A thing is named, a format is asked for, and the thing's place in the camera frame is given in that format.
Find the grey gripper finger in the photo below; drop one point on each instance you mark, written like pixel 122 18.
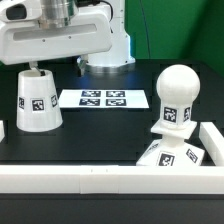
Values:
pixel 34 66
pixel 81 62

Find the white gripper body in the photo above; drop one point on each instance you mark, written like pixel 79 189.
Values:
pixel 39 30

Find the white lamp shade cone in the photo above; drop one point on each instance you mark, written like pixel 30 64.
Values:
pixel 37 102

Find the white lamp bulb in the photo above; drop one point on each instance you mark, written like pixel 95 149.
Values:
pixel 177 87

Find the white lamp base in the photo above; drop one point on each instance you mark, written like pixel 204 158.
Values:
pixel 172 150

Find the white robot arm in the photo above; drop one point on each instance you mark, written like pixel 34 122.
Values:
pixel 119 55

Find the white marker sheet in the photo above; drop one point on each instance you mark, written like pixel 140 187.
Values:
pixel 135 99

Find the white left fence piece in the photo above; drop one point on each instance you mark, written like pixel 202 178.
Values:
pixel 2 133

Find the white front fence rail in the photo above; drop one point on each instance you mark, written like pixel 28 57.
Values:
pixel 110 179

